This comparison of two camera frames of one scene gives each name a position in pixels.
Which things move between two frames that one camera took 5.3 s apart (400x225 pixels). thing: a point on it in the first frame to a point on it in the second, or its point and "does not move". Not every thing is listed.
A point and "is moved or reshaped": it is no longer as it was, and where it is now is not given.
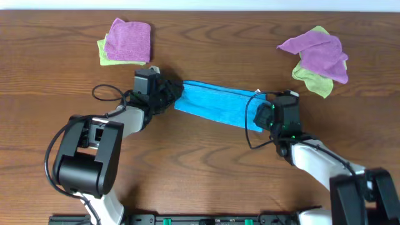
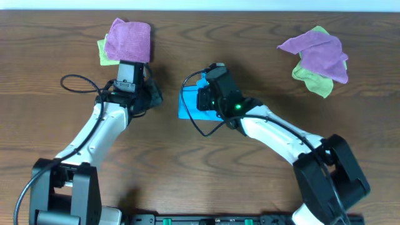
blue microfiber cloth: [224, 104] is moved or reshaped
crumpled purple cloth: [320, 52] does not move
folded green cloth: [104, 60] does not move
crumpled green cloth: [323, 84] does not move
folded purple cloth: [128, 41] does not move
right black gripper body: [265, 120] to [205, 101]
